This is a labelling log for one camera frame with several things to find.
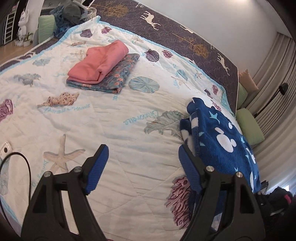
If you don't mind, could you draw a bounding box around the folded pink garment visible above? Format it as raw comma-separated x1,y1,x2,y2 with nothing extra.
68,40,129,84

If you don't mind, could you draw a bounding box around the green pillow left side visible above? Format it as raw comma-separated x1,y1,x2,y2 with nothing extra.
38,15,56,44

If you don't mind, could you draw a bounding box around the black cable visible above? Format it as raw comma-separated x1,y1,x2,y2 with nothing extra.
0,151,32,223

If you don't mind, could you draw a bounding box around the green pillow behind mattress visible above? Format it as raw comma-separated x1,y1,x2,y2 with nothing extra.
237,83,248,109

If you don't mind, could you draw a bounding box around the white shelf rack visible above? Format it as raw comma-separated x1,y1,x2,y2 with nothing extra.
1,11,16,45

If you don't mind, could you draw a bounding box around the black floor lamp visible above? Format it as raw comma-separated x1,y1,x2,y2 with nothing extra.
253,83,288,118

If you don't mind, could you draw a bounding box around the green pillow near curtain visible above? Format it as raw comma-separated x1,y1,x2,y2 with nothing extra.
236,108,265,146

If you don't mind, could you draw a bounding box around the dark deer print mattress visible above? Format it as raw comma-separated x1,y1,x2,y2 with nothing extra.
0,0,239,114

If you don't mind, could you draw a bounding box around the blue fleece star pajama top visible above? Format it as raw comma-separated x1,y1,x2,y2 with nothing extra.
180,97,261,193

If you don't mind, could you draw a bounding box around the folded blue floral garment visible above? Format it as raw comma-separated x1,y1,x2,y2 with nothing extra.
66,53,140,94

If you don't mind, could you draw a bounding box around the beige pleated curtain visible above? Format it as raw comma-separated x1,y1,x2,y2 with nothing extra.
243,33,295,193

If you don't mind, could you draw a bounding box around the white cat figurine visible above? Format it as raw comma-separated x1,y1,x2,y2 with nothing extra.
17,9,31,47

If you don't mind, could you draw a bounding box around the pile of grey blue clothes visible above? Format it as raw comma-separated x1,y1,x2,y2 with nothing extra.
50,1,97,39

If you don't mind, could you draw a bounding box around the white socket adapter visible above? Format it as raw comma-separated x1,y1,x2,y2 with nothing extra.
0,142,13,159

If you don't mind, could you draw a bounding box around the white seashell print quilt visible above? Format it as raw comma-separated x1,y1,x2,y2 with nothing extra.
1,19,236,240

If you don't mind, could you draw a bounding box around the pink beige pillow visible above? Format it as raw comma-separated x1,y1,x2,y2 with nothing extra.
238,69,258,93

